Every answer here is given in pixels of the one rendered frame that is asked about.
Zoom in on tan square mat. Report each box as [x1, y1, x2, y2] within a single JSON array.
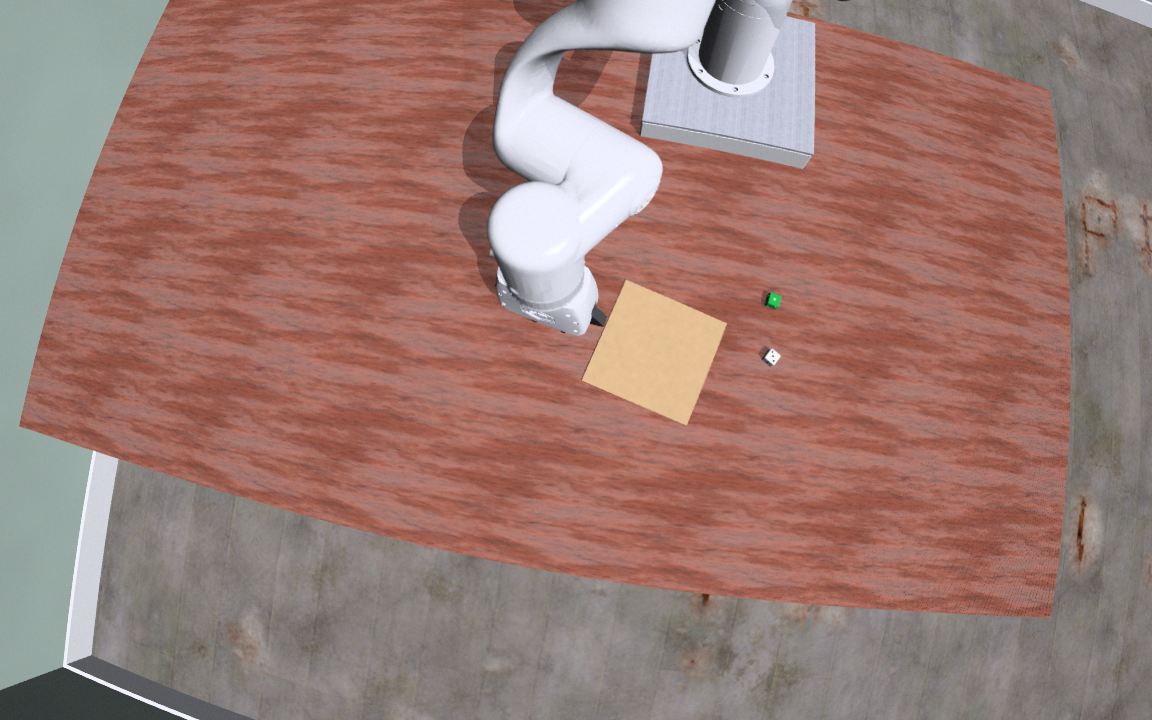
[[582, 280, 727, 426]]

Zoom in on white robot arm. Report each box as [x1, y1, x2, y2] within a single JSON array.
[[487, 0, 793, 310]]

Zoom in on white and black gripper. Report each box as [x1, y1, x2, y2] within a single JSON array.
[[495, 266, 607, 336]]

